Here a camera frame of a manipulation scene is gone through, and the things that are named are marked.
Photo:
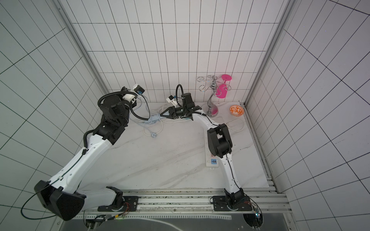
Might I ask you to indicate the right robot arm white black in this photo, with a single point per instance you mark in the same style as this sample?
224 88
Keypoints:
219 144

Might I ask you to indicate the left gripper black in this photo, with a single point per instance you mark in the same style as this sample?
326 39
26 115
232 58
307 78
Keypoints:
125 91

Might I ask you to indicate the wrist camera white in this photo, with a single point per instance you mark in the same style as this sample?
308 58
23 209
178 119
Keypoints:
173 100
138 89

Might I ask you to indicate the white multicolour power strip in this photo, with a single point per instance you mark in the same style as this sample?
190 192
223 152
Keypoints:
210 160

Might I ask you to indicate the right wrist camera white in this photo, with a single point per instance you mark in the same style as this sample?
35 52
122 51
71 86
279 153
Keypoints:
173 100

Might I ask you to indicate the pink wine glass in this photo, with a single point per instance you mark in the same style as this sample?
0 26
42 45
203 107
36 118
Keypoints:
223 86

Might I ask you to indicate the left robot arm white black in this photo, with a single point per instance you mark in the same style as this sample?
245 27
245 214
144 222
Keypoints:
60 194

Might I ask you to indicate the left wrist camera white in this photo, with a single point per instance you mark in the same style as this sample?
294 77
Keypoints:
138 89

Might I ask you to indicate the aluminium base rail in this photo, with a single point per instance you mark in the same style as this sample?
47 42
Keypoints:
198 201

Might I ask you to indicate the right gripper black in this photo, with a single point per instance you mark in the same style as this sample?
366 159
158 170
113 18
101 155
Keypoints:
176 112

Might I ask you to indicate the orange patterned bowl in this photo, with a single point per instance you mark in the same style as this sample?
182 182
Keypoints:
236 110

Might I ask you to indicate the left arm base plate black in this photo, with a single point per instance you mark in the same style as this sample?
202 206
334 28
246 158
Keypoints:
124 204

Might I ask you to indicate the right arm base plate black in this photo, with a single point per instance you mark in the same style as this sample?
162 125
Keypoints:
228 203

